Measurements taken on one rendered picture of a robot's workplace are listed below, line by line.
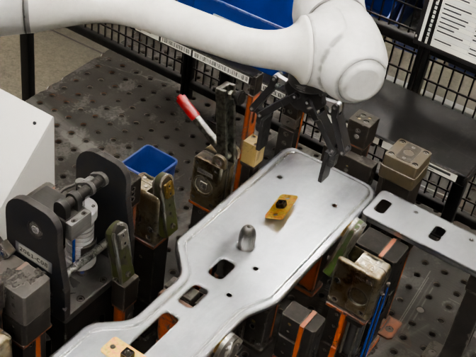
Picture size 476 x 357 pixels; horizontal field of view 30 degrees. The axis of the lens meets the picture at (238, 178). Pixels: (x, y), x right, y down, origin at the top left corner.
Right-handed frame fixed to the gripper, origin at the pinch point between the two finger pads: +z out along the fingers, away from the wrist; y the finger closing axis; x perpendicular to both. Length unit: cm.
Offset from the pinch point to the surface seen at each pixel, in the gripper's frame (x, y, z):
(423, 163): 26.6, 16.8, 7.6
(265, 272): -16.0, 6.5, 13.4
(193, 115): -0.8, -22.0, 1.2
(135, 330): -41.3, -2.5, 13.5
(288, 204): 1.0, 0.8, 11.5
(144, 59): 55, -76, 37
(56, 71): 119, -170, 114
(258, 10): 51, -40, 5
